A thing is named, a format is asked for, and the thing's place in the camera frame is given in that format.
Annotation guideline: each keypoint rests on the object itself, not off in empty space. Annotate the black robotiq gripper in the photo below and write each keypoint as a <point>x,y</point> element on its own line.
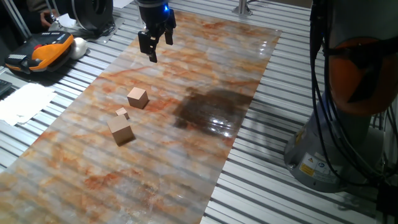
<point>154,14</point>

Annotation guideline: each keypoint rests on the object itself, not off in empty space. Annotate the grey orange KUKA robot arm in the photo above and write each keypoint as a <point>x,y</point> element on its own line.
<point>351,77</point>

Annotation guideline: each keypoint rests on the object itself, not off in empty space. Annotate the orange marble pattern mat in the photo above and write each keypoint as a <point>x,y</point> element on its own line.
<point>186,155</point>

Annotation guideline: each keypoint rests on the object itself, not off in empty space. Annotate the medium wooden cube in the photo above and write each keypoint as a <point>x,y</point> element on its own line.
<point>137,98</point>

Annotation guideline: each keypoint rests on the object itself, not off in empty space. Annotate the small wooden cube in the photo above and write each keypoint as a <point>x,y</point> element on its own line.
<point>122,112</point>

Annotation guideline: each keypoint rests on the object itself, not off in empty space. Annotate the orange black teach pendant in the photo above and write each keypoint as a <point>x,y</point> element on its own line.
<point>40,51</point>

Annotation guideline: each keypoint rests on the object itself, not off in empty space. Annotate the grey metal plate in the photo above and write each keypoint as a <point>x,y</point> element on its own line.
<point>105,34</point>

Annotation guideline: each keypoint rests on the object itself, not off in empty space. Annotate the bare bystander hand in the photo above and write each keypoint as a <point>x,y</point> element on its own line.
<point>48,18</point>

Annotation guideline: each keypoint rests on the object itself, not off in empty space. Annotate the large wooden cube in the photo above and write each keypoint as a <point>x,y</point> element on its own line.
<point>120,130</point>

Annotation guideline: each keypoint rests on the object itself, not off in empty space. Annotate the white paper sheet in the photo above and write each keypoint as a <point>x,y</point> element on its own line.
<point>25,102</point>

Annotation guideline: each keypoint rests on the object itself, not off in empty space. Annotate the silver metal post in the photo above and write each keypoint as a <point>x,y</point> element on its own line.
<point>242,7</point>

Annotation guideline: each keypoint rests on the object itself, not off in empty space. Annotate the aluminium frame strut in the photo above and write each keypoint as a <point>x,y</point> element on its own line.
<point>17,18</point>

